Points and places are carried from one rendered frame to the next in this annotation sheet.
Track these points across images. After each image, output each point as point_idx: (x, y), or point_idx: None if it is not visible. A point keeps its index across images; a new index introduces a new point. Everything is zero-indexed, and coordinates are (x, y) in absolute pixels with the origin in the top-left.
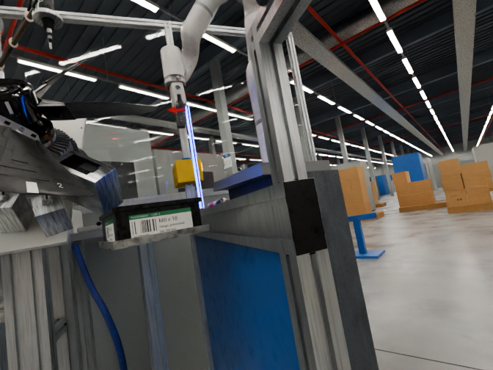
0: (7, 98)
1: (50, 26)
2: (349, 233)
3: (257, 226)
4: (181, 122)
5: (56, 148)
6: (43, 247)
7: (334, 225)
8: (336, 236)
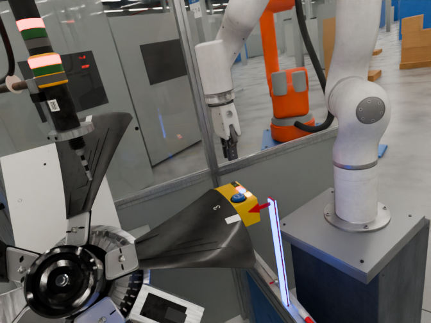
0: (83, 307)
1: (82, 147)
2: (423, 280)
3: None
4: (233, 157)
5: (122, 282)
6: None
7: (414, 282)
8: (413, 292)
